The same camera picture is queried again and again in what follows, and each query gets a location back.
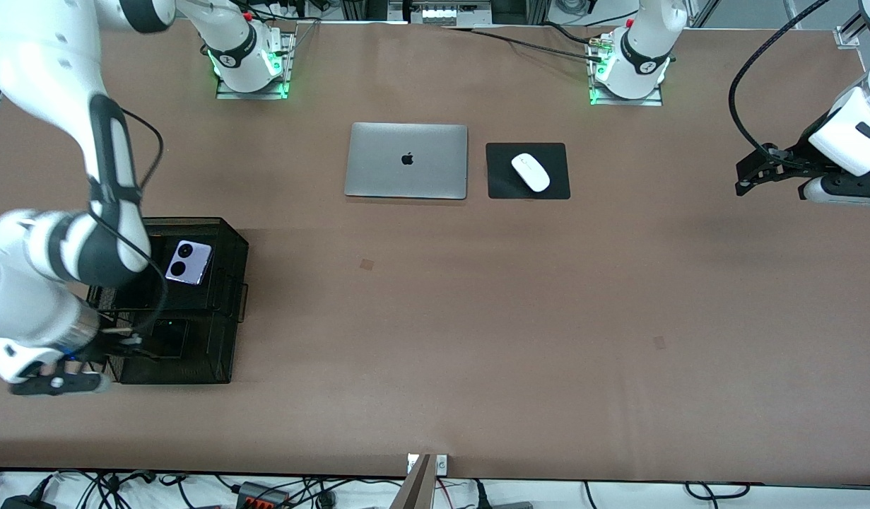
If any lilac flip phone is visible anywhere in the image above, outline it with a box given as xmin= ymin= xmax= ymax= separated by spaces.
xmin=165 ymin=240 xmax=214 ymax=286

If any black flip phone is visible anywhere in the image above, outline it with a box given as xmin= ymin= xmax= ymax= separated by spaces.
xmin=151 ymin=318 xmax=190 ymax=360

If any black orange power strip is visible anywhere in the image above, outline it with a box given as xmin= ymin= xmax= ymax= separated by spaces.
xmin=237 ymin=481 xmax=292 ymax=509

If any black cable on table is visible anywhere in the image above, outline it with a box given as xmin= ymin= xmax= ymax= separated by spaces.
xmin=442 ymin=25 xmax=606 ymax=63

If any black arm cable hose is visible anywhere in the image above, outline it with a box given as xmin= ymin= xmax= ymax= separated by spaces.
xmin=729 ymin=0 xmax=831 ymax=153
xmin=88 ymin=105 xmax=168 ymax=341

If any white computer mouse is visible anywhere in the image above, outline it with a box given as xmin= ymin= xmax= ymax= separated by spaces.
xmin=511 ymin=153 xmax=551 ymax=193

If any black mouse pad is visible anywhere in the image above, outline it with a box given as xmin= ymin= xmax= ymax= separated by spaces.
xmin=486 ymin=142 xmax=571 ymax=200

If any silver closed laptop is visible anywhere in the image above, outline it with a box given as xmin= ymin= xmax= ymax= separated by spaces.
xmin=344 ymin=122 xmax=469 ymax=201

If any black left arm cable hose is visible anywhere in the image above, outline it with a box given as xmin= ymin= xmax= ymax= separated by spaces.
xmin=729 ymin=0 xmax=831 ymax=153

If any white metal table bracket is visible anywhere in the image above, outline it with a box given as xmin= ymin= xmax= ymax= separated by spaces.
xmin=406 ymin=453 xmax=449 ymax=476

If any black mesh two-tier tray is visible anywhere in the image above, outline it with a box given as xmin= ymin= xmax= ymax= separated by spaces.
xmin=84 ymin=216 xmax=250 ymax=385

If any black looped floor cable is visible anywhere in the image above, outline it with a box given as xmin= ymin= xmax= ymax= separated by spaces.
xmin=685 ymin=482 xmax=751 ymax=500

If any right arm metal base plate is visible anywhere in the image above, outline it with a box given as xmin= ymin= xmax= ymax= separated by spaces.
xmin=216 ymin=28 xmax=295 ymax=100

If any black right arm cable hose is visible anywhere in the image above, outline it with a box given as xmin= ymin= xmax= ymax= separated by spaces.
xmin=88 ymin=105 xmax=168 ymax=341

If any white power strip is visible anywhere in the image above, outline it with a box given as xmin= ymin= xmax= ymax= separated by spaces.
xmin=421 ymin=6 xmax=493 ymax=27

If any grey beam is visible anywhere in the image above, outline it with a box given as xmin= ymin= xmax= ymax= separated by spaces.
xmin=390 ymin=456 xmax=433 ymax=509

